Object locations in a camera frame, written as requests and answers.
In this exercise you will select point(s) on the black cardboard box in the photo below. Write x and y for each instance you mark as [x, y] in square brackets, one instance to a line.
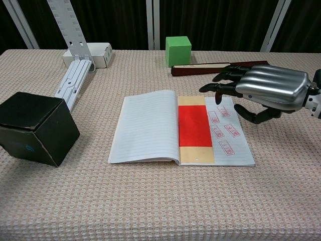
[37, 125]

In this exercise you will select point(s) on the green cube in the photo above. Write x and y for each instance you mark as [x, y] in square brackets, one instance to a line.
[178, 51]

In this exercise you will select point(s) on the beige waffle tablecloth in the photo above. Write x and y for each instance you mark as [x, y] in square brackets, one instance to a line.
[160, 200]

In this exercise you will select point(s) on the small white box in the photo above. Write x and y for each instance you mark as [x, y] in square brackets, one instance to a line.
[100, 54]

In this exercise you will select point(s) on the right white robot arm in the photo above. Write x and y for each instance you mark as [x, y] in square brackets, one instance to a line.
[313, 100]

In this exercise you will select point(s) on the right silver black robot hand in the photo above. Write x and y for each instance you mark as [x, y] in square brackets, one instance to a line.
[276, 88]

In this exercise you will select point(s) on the yellow cream lined notebook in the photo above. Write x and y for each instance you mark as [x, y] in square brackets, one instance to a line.
[148, 125]

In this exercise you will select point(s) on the white upright partition post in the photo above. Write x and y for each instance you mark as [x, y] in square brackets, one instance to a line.
[153, 22]

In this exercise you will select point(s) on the red and tan bookmark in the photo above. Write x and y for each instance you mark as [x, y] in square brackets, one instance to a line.
[194, 125]

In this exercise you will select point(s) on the white folding stand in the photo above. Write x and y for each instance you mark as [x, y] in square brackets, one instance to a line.
[72, 75]

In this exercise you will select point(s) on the black pleated curtain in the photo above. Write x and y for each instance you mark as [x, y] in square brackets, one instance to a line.
[113, 20]

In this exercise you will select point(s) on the white slanted partition post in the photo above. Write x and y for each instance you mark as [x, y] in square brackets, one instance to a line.
[276, 25]
[21, 25]

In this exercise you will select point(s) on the dark red folded fan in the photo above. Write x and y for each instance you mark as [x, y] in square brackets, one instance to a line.
[195, 69]

